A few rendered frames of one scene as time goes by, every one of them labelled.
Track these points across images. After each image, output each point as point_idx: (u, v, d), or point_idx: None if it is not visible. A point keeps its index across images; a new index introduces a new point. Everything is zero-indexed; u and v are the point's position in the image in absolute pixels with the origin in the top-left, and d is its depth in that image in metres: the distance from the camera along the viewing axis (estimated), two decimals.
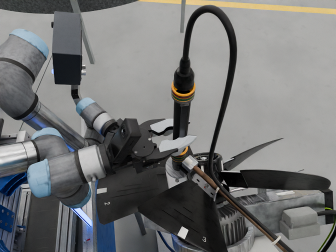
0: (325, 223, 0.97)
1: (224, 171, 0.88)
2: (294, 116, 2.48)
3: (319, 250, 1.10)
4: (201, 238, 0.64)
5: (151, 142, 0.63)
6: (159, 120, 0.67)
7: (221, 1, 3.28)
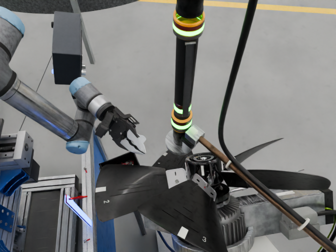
0: (325, 223, 0.97)
1: (224, 171, 0.88)
2: (294, 116, 2.48)
3: (319, 250, 1.10)
4: (201, 238, 0.64)
5: None
6: None
7: (221, 1, 3.28)
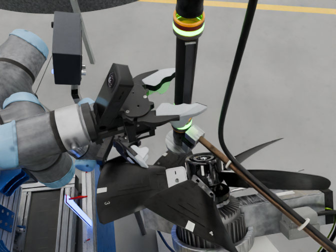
0: (325, 223, 0.97)
1: (193, 176, 0.87)
2: (294, 116, 2.48)
3: (319, 250, 1.10)
4: (106, 201, 0.90)
5: (147, 100, 0.50)
6: (152, 72, 0.54)
7: (221, 1, 3.28)
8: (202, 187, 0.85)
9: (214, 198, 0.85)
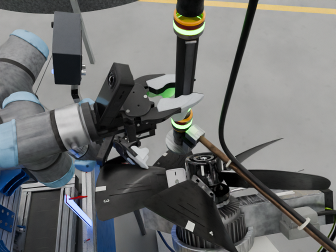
0: (325, 223, 0.97)
1: (193, 176, 0.87)
2: (294, 116, 2.48)
3: (319, 250, 1.10)
4: (105, 199, 0.89)
5: (148, 100, 0.50)
6: (158, 76, 0.54)
7: (221, 1, 3.28)
8: (202, 187, 0.85)
9: (214, 198, 0.85)
